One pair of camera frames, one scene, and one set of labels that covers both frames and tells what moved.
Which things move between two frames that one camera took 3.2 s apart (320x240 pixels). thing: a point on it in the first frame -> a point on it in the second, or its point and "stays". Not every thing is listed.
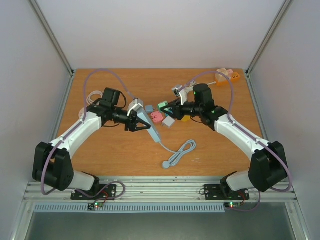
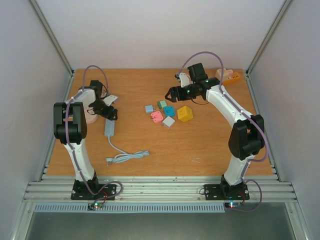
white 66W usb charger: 168,122 stays
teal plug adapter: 170,111 stays
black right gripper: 176,111 -> 176,93
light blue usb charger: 149,108 stays
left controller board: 91,206 stays
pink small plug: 230,71 stays
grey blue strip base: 151,130 -> 109,127
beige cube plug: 220,77 stays
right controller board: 232,204 stays
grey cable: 188,147 -> 123,156
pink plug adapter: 156,117 stays
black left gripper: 133,121 -> 109,114
